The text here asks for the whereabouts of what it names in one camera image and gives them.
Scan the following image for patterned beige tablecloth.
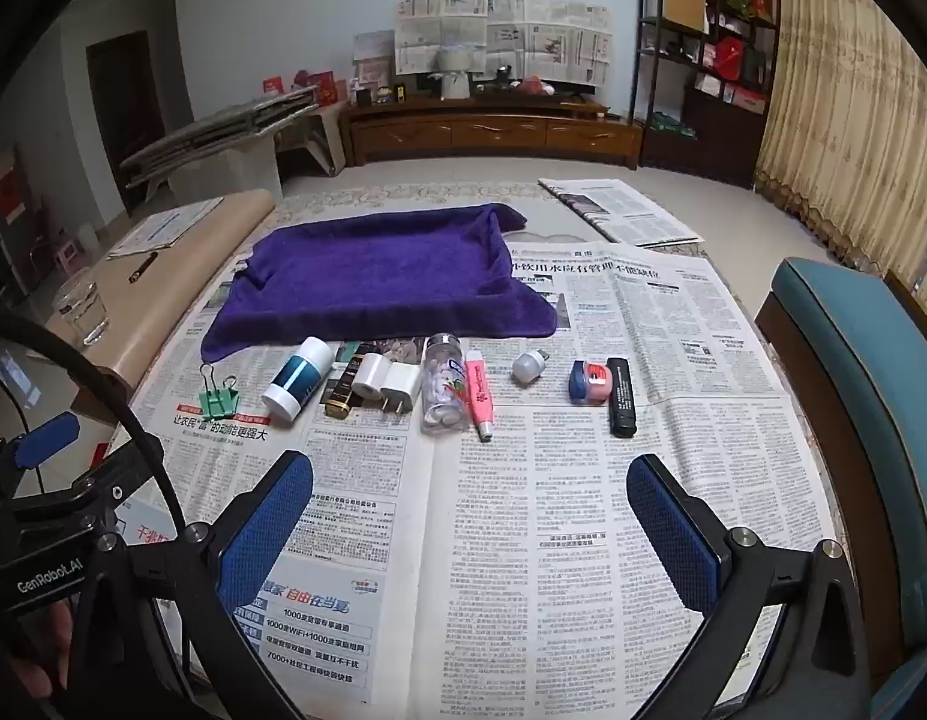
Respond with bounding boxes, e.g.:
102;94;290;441
268;181;607;245

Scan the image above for dark wooden display shelf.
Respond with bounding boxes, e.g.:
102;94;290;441
632;0;783;188

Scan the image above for grey folded bed frame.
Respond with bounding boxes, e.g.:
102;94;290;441
118;86;322;188

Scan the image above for newspaper covered television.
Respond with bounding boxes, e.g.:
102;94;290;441
394;0;613;87

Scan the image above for white wrapped bundle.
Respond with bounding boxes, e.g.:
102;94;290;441
433;45;475;100

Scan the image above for wooden television cabinet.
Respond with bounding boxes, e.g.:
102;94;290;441
339;95;644;170

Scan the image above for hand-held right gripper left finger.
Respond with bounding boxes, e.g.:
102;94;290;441
65;450;314;720

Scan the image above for folded newspaper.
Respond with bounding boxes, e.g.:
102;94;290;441
536;178;704;248

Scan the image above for dark wooden door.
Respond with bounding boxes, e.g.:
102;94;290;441
86;30;164;218

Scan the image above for clear drinking glass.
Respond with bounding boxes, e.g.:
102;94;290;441
52;268;112;348

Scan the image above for red shelf gift box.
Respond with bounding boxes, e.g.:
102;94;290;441
703;36;745;83

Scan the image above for purple towel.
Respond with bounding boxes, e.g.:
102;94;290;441
200;202;559;365

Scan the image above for green binder clip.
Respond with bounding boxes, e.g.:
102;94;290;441
197;364;243;421

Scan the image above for cardboard box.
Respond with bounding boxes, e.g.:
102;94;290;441
662;0;708;35

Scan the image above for beige padded bench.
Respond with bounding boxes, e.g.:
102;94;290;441
39;189;277;398

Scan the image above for metal frame stand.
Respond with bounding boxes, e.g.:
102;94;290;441
283;109;349;177

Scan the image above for beige patterned curtain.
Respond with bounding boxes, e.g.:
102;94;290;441
755;0;927;293

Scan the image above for red gift boxes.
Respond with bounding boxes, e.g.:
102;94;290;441
262;71;337;104

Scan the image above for white paper booklet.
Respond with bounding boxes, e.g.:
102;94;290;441
107;196;224;260

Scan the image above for black cable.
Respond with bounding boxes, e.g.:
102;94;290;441
0;326;235;720

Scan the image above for pink highlighter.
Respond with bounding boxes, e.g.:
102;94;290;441
464;350;498;442

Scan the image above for blue and pink jar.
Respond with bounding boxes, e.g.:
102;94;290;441
568;361;613;406

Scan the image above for teal cushioned chair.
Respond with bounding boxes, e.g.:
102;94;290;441
755;256;927;691

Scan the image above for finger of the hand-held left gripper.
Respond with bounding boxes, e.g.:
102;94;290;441
0;411;82;500

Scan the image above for person's left hand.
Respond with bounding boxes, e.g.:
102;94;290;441
0;604;78;702

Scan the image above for spread newspaper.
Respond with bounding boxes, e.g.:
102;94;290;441
129;240;843;720

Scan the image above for white charger plug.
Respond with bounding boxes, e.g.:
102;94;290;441
378;364;421;415

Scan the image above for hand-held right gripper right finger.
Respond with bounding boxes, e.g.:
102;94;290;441
626;454;884;720

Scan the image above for white and blue bottle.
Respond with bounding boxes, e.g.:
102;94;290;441
260;336;334;428

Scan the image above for small white bulb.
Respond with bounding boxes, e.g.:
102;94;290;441
512;349;550;387

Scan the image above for pale wall poster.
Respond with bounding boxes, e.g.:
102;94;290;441
353;30;397;87

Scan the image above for black rectangular stick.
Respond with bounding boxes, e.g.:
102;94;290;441
608;358;638;438

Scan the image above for clear plastic bottle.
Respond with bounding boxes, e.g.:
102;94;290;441
420;332;470;436

